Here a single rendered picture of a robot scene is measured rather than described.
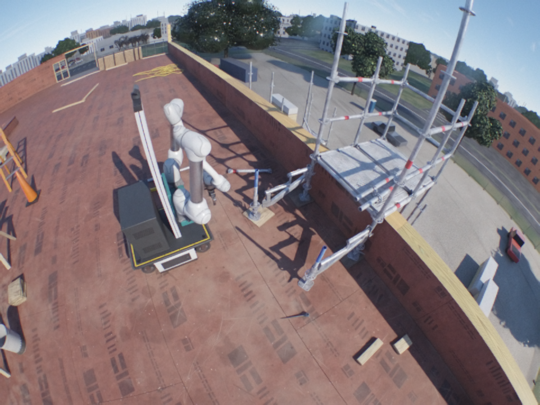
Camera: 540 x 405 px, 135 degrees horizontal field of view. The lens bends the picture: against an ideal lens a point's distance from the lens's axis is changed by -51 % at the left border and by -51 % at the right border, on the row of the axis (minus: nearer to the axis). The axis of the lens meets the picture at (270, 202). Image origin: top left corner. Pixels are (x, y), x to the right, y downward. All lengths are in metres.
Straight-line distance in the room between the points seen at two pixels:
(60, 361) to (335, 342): 3.04
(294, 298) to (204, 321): 0.96
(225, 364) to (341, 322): 1.24
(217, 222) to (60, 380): 2.86
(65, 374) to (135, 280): 1.52
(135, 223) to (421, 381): 3.30
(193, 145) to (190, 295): 1.59
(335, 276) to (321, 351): 0.88
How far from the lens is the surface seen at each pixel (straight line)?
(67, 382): 3.09
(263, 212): 3.02
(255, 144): 4.28
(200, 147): 1.48
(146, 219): 2.06
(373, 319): 2.70
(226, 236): 2.80
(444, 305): 2.60
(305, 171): 2.87
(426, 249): 2.54
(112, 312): 2.80
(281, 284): 2.52
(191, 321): 2.43
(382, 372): 2.66
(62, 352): 3.15
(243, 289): 2.47
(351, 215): 2.82
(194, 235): 2.48
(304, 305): 2.47
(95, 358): 2.83
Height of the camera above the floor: 2.31
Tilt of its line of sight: 47 degrees down
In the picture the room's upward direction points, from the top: 6 degrees clockwise
